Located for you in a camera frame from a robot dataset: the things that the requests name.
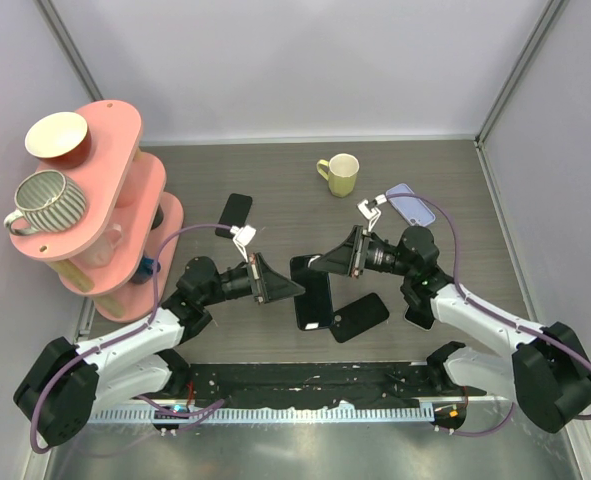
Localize black phone case two holes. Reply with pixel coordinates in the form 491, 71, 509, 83
330, 293, 390, 343

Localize striped grey mug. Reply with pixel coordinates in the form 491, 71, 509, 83
4, 170, 87, 236

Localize clear glass cup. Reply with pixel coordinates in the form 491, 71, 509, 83
77, 223, 124, 269

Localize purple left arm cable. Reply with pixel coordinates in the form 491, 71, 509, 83
28, 223, 236, 455

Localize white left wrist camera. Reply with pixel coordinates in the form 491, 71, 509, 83
230, 225, 257, 261

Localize black smartphone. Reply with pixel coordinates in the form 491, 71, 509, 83
215, 193, 253, 239

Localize pink tiered shelf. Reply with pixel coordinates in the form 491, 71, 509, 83
9, 100, 184, 323

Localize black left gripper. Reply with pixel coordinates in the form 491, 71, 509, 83
201, 253, 304, 307

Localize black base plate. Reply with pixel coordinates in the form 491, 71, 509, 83
145, 362, 484, 410

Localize blue-edged smartphone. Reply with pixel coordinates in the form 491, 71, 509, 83
290, 255, 334, 331

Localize blue cup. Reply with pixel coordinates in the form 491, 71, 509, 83
129, 255, 161, 285

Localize lilac phone case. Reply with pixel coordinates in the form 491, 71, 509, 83
385, 183, 436, 227

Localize silver-edged smartphone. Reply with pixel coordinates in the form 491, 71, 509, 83
404, 306, 435, 331

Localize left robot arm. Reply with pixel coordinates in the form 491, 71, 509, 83
13, 253, 305, 453

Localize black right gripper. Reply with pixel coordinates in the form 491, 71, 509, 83
312, 224, 415, 277

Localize yellow faceted mug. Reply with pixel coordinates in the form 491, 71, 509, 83
316, 153, 360, 198

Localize red bowl white inside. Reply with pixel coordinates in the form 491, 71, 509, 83
24, 111, 92, 170

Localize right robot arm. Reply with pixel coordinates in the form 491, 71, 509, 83
309, 226, 591, 433

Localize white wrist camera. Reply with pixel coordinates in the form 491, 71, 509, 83
230, 225, 257, 261
357, 194, 388, 232

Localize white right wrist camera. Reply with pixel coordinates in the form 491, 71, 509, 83
357, 194, 388, 232

